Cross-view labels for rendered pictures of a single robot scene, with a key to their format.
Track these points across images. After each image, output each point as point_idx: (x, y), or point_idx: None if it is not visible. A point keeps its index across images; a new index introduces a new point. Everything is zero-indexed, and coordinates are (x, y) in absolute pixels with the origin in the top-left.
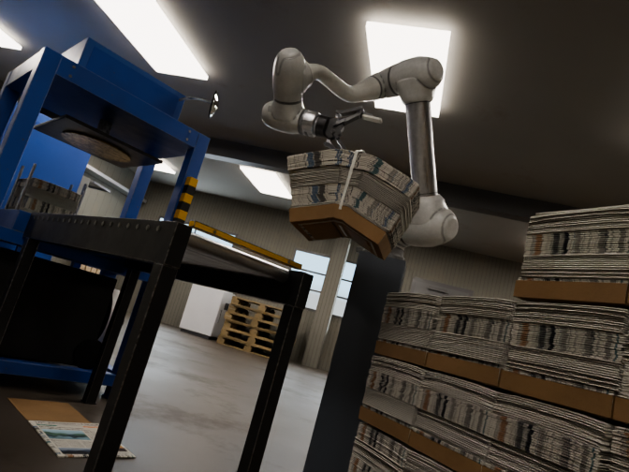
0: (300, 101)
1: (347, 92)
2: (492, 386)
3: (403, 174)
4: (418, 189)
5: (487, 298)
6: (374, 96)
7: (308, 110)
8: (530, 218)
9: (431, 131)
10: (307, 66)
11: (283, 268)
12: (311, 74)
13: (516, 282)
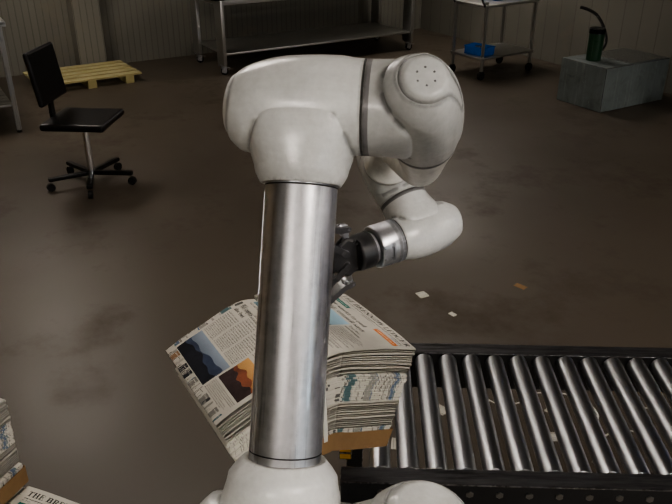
0: (383, 208)
1: (396, 171)
2: None
3: (187, 334)
4: (174, 362)
5: (62, 498)
6: (402, 165)
7: (384, 220)
8: (5, 401)
9: (259, 270)
10: (363, 156)
11: (374, 459)
12: (363, 166)
13: (24, 467)
